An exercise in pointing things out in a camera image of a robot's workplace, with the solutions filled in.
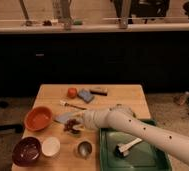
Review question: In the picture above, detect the dark brown bowl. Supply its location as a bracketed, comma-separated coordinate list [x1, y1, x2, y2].
[12, 137, 41, 167]

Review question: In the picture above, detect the brown wooden block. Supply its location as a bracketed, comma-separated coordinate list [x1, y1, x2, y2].
[89, 87, 108, 96]

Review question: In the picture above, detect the white dish brush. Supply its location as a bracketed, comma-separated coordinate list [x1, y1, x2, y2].
[114, 138, 141, 157]

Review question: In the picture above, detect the small metal cup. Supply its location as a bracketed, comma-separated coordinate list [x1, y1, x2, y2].
[77, 141, 92, 158]

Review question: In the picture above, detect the green plastic tray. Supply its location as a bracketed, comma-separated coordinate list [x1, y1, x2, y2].
[98, 119, 173, 171]

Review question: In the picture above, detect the small white bowl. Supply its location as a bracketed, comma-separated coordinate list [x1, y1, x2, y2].
[42, 137, 60, 157]

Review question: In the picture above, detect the orange bowl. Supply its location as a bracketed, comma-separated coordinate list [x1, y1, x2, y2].
[24, 106, 53, 132]

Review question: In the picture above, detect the wooden handled fork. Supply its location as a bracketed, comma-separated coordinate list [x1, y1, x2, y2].
[59, 100, 87, 110]

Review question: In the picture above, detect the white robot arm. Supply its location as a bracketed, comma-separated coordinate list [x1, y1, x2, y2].
[82, 105, 189, 166]

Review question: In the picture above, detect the dark grape bunch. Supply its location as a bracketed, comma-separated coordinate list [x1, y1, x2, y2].
[64, 119, 81, 134]

